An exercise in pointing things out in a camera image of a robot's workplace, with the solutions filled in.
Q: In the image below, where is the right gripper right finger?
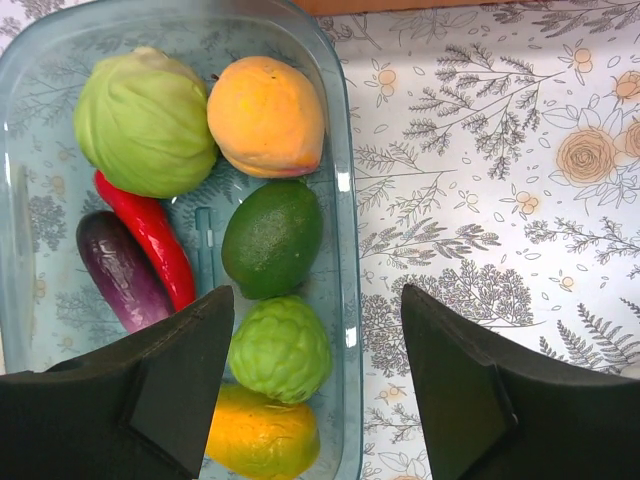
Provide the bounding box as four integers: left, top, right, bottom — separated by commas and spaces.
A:
401, 285, 639, 479

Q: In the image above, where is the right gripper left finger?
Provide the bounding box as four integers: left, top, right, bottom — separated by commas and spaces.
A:
1, 286, 234, 479

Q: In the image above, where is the green cabbage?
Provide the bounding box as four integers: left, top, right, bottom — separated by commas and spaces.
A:
73, 46, 218, 198

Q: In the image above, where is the orange peach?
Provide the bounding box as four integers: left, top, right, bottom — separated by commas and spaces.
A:
207, 56, 325, 178

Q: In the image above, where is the purple eggplant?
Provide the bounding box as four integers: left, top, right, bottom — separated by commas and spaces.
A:
76, 211, 174, 333

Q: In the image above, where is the orange green mango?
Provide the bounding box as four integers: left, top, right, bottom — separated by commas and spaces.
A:
205, 384, 320, 479

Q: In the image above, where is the light green bumpy fruit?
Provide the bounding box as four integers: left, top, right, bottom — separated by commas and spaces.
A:
228, 295, 333, 404

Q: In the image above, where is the red chili pepper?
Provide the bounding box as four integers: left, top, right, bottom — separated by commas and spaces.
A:
94, 171, 196, 311

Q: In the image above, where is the dark green lime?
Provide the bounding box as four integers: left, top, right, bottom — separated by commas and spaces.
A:
221, 180, 324, 300

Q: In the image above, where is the clear blue plastic tray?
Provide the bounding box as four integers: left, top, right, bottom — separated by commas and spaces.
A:
1, 1, 363, 479

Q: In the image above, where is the floral table mat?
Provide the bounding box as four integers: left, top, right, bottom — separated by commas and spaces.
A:
0, 0, 640, 480

